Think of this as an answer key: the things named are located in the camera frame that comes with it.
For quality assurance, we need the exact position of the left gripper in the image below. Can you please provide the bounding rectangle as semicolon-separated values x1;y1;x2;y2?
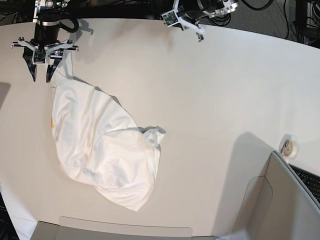
172;0;205;40

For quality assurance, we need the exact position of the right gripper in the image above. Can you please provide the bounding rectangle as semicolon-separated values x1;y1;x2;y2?
11;37;79;83

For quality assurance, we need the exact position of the white printed t-shirt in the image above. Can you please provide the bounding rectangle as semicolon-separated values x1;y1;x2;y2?
51;50;166;212

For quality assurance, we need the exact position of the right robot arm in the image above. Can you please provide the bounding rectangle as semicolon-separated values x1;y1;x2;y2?
11;0;79;83

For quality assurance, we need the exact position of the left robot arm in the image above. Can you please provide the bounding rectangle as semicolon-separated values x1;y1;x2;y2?
172;0;239;42

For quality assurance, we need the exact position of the clear tape roll dispenser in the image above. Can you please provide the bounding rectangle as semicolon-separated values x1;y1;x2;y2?
278;133;299;162

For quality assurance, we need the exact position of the grey partition panel bottom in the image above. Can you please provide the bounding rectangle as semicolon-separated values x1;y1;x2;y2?
31;216;218;240

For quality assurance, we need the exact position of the grey partition panel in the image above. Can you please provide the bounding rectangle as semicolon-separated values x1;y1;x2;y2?
31;216;218;240
230;151;320;240

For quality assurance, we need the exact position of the black keyboard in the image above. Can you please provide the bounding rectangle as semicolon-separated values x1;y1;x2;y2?
289;164;320;210

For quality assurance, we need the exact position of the grey partition panel right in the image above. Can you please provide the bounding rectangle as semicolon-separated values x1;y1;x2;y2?
230;151;320;240

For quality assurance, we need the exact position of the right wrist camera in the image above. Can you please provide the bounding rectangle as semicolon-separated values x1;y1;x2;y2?
32;49;47;65

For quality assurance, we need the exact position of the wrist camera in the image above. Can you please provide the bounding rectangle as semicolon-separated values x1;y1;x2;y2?
32;49;47;65
161;10;179;27

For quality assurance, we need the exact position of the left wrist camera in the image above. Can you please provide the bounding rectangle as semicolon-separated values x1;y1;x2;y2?
161;10;179;27

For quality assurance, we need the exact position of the black cable bundle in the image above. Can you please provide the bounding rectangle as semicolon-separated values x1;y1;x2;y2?
214;0;320;41

